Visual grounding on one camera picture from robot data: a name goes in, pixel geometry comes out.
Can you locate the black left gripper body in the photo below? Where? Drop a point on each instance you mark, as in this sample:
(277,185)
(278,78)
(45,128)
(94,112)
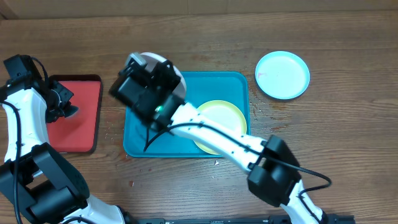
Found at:
(60,98)

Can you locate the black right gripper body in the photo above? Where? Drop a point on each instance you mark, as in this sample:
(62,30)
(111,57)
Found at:
(165,79)

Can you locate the green and pink sponge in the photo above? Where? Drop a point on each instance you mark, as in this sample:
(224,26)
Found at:
(70,111)

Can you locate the yellow round plate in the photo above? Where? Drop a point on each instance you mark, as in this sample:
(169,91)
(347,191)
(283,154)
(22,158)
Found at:
(226,114)

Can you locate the light blue round plate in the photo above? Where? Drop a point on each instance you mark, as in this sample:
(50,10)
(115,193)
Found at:
(282,75)

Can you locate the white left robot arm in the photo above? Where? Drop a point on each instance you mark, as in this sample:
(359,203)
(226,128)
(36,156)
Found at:
(40,183)

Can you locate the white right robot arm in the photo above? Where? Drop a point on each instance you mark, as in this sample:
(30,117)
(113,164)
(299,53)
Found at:
(273,173)

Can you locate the dark tray with red liquid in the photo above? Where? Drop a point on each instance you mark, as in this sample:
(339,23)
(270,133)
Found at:
(78,133)

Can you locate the teal plastic tray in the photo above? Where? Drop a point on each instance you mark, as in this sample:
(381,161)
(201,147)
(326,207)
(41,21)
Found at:
(201,87)

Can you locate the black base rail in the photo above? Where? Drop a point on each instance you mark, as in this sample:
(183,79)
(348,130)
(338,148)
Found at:
(273,219)

